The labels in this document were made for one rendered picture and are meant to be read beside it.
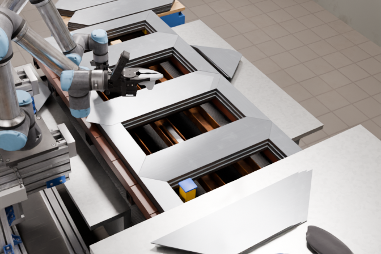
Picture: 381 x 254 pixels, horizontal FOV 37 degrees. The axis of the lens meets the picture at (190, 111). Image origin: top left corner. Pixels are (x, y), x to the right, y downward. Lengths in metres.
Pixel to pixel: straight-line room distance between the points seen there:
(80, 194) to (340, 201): 1.18
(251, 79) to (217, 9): 2.22
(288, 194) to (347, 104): 2.35
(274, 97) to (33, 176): 1.37
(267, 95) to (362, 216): 1.15
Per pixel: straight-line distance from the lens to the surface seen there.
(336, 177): 2.36
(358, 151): 2.50
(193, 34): 3.63
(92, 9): 3.69
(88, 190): 2.73
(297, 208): 2.18
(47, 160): 2.52
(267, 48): 4.95
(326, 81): 4.68
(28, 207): 3.33
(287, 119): 3.04
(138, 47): 3.29
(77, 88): 2.07
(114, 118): 2.79
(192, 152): 2.62
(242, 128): 2.77
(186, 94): 2.94
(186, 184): 2.45
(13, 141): 2.23
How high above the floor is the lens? 2.69
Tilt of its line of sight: 40 degrees down
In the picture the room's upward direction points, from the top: 3 degrees clockwise
